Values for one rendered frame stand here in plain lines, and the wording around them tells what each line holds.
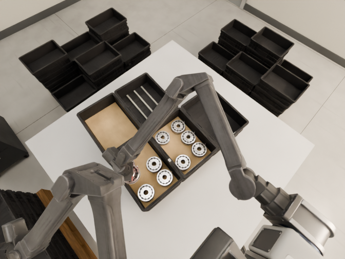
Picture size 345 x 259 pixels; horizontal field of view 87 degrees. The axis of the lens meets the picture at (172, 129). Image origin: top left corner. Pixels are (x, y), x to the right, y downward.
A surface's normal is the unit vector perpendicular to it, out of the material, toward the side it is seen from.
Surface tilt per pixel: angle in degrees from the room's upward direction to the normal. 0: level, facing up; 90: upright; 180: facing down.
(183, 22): 0
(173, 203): 0
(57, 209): 39
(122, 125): 0
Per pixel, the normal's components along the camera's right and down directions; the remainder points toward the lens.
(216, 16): 0.02, -0.40
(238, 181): -0.44, 0.10
